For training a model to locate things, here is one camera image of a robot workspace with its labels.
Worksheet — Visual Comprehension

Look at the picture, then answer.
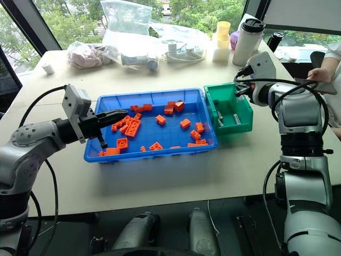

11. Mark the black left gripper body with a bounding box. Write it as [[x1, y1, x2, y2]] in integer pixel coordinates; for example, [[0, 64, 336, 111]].
[[77, 107, 103, 140]]

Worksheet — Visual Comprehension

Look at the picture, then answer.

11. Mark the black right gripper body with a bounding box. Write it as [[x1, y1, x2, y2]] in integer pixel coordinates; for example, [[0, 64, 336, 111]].
[[241, 81, 257, 105]]

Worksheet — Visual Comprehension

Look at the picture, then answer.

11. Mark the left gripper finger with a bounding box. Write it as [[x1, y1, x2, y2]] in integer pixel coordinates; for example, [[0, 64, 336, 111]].
[[95, 109, 129, 129], [95, 132, 108, 149]]

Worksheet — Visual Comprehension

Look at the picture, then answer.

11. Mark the dark tablet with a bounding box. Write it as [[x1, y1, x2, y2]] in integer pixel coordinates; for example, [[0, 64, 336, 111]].
[[294, 77, 338, 95]]

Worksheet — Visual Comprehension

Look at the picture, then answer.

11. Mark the green plastic bin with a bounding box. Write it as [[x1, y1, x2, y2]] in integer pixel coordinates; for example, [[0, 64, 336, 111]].
[[203, 82, 254, 135]]

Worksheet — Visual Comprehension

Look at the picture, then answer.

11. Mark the blue plastic bin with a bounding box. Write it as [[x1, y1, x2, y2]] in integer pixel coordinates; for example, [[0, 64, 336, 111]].
[[83, 87, 219, 164]]

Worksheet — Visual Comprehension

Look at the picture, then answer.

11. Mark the person's bare hand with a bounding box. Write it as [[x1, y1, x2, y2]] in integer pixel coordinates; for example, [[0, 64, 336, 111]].
[[306, 67, 334, 84]]

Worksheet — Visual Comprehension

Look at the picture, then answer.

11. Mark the large orange toy plate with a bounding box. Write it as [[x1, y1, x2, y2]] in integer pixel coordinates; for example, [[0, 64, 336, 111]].
[[124, 119, 142, 138]]

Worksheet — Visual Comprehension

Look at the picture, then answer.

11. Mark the white plastic cup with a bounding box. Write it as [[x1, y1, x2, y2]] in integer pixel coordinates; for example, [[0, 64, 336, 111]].
[[212, 46, 231, 63]]

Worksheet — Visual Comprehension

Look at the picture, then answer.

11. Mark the white tumbler with black lid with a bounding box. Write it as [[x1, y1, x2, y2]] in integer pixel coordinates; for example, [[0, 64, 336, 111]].
[[232, 18, 266, 67]]

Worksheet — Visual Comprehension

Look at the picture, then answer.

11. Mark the pale yellow plastic cup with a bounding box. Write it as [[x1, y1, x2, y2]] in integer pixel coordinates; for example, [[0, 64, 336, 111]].
[[216, 36, 231, 51]]

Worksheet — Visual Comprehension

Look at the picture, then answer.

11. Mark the purple plastic item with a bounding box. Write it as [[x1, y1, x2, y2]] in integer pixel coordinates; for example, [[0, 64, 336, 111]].
[[229, 29, 242, 51]]

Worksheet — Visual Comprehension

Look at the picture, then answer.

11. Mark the black cylinder bottle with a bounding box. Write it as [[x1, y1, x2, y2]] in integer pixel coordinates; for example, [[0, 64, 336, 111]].
[[266, 31, 285, 52]]

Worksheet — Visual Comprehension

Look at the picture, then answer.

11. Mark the clear bag with gray device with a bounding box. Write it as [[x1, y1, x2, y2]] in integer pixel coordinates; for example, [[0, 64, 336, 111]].
[[102, 45, 162, 72]]

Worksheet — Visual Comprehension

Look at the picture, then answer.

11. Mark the white power strip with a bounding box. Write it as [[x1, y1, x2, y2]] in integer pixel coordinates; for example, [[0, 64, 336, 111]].
[[163, 39, 206, 63]]

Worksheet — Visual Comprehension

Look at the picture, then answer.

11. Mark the clear bag with pink cloth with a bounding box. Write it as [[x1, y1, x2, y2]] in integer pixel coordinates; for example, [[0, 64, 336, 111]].
[[66, 41, 121, 69]]

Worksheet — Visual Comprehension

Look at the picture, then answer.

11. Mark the clear bag with power strip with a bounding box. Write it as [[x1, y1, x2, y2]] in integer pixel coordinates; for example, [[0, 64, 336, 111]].
[[148, 22, 212, 65]]

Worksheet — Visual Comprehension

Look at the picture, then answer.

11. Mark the black chair back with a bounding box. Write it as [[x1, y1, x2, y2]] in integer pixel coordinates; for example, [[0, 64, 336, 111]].
[[310, 51, 327, 78]]

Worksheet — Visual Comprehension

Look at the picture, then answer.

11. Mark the person's white clothing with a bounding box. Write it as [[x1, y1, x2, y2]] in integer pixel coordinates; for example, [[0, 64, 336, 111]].
[[319, 42, 341, 129]]

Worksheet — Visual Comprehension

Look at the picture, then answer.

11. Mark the black mesh office chair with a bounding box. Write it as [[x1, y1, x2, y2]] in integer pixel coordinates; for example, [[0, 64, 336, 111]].
[[0, 44, 23, 114]]

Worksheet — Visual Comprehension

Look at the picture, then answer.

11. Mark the black framed white panel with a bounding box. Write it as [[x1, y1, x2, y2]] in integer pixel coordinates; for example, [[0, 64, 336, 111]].
[[243, 0, 341, 36]]

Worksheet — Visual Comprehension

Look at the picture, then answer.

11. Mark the silver left robot leg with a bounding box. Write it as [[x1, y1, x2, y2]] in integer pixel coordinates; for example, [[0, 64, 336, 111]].
[[111, 211, 161, 252]]

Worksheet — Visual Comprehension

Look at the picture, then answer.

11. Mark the silver robot leg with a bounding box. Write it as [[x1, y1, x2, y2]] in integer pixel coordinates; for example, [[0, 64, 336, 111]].
[[111, 211, 161, 252], [188, 207, 222, 256]]

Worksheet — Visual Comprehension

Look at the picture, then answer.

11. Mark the large empty clear bag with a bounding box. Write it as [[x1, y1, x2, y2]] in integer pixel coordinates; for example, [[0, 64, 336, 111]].
[[99, 0, 158, 52]]

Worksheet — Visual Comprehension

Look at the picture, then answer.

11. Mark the silver right robot leg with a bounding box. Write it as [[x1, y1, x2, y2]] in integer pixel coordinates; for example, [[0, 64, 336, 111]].
[[188, 207, 222, 256]]

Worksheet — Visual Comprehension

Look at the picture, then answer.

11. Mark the black flat bar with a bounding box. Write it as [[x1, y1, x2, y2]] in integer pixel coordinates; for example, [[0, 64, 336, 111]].
[[235, 214, 269, 256]]

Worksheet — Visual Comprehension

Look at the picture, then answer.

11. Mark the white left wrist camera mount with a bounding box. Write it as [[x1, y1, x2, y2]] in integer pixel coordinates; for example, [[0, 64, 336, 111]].
[[61, 84, 92, 145]]

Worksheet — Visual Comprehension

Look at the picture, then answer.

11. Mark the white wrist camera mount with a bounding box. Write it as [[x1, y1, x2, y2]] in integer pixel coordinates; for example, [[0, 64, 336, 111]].
[[247, 51, 277, 81], [61, 84, 92, 145]]

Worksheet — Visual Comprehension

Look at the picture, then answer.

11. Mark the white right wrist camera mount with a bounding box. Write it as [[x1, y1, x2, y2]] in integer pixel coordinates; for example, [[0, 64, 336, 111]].
[[247, 51, 277, 81]]

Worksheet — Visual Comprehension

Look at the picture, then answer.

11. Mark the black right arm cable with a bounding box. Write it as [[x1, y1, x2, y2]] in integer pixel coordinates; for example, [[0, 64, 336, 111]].
[[233, 66, 330, 141]]

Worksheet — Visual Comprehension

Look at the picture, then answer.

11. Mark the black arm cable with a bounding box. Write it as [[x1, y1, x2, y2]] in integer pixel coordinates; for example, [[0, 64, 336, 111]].
[[18, 85, 69, 241], [233, 66, 330, 141]]

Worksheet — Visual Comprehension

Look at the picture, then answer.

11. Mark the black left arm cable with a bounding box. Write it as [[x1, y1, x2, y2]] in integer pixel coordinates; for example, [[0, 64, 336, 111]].
[[18, 85, 69, 241]]

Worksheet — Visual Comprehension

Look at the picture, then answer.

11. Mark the black window frame post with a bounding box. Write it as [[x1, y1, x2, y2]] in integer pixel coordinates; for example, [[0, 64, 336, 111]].
[[2, 0, 63, 57]]

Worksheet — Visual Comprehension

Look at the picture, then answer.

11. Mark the thin white cable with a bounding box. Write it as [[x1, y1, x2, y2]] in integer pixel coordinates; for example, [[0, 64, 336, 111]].
[[207, 200, 221, 237]]

